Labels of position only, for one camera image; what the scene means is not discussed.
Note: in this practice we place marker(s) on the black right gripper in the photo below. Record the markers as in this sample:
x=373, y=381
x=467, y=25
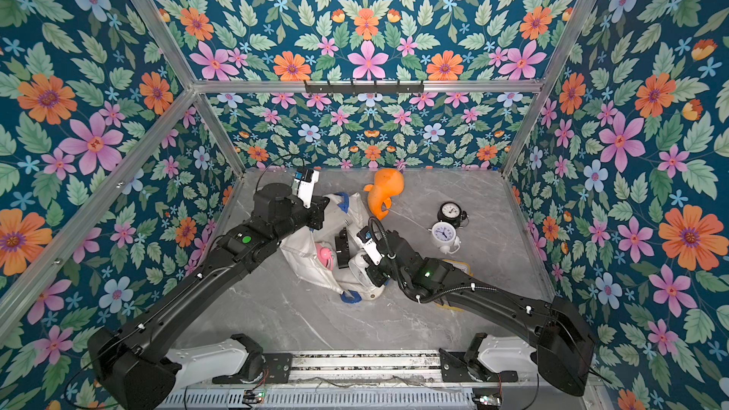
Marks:
x=361, y=245

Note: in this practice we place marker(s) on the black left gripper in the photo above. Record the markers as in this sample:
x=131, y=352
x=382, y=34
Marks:
x=316, y=211

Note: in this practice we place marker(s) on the white twin-bell alarm clock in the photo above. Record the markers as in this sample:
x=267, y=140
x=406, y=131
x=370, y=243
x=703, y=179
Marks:
x=445, y=238

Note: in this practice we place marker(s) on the white canvas tote bag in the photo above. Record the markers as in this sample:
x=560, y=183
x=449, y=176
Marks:
x=343, y=211

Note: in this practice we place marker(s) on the small black alarm clock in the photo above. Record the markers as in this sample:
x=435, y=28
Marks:
x=452, y=213

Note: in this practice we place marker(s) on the black purple-face alarm clock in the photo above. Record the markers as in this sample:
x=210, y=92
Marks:
x=342, y=250

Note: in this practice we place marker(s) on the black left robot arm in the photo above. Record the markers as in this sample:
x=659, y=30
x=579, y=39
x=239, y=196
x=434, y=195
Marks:
x=137, y=363

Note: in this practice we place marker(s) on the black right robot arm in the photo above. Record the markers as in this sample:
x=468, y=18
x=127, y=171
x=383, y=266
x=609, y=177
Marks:
x=563, y=342

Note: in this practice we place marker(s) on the pink alarm clock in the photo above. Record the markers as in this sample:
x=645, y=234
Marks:
x=326, y=255

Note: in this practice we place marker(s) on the orange plush whale toy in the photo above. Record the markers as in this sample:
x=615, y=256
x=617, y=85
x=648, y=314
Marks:
x=388, y=183

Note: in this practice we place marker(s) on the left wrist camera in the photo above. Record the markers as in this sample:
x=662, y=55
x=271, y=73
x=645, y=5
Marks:
x=303, y=184

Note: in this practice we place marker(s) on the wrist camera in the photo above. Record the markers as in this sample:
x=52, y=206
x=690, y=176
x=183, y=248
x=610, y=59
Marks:
x=367, y=242
x=303, y=184

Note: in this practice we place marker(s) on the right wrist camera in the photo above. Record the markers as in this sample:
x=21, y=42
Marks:
x=367, y=242

